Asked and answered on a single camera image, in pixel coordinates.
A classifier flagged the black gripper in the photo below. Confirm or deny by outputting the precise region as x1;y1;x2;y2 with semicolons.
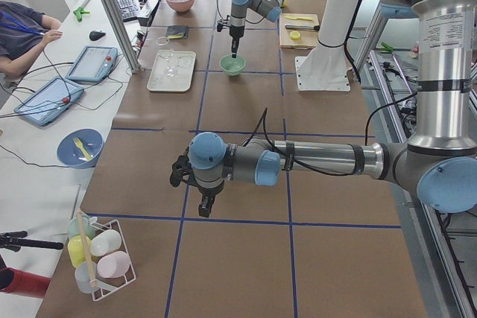
197;180;224;217
230;25;244;58

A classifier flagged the green bowl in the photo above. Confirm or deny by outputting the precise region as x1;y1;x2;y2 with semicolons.
219;54;246;77

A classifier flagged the blue bowl with fork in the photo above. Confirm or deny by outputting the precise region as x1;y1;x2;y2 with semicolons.
57;128;104;169

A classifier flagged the lemon half slice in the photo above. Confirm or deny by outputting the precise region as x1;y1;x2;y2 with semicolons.
290;31;301;40

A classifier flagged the grey yellow folded cloth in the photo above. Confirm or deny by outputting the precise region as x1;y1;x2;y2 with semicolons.
165;25;189;39

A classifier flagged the wooden cutting board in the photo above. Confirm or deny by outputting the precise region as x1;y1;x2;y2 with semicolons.
279;13;320;49

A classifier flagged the clear wine glass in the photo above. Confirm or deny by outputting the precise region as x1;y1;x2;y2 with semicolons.
156;36;184;78

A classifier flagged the cream bear tray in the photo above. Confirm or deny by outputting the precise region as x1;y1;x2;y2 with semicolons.
146;50;196;92

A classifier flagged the yellow plastic knife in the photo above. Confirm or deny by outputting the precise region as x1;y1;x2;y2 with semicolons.
284;15;314;22

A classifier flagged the black keyboard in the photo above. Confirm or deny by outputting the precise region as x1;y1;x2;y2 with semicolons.
115;0;141;22

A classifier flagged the black computer mouse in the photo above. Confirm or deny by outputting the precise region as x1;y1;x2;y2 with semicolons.
89;30;106;42

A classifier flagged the far teach pendant tablet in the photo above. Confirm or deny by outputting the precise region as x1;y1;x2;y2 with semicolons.
66;45;119;83

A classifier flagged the teach pendant tablet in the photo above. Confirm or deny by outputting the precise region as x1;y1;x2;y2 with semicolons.
66;45;119;83
14;76;84;127

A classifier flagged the green clamp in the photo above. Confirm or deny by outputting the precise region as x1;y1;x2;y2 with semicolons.
73;7;90;22

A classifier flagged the near teach pendant tablet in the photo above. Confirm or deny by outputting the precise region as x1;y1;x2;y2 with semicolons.
14;76;84;127

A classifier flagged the seated person grey shirt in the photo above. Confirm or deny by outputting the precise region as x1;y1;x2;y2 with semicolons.
1;1;63;80

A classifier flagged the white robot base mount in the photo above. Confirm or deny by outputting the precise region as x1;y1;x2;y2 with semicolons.
296;0;359;92

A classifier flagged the white wire cup rack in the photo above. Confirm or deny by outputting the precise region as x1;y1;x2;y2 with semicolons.
67;211;136;302

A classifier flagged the aluminium frame post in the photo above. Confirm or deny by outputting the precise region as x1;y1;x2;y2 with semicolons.
101;0;142;74

